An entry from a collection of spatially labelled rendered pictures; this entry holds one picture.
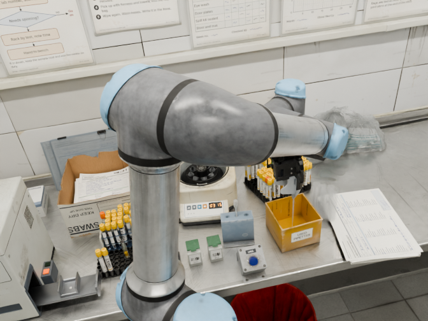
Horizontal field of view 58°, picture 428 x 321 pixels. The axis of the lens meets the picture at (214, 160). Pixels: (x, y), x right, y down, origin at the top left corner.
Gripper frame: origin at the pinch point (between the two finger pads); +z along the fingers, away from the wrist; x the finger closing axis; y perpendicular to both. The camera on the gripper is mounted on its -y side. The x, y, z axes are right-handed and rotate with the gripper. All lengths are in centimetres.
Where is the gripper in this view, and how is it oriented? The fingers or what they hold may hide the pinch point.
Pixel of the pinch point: (293, 192)
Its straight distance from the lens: 117.2
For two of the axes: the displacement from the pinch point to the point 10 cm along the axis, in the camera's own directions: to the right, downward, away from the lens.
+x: 2.8, 5.3, -8.0
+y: -9.6, 2.2, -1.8
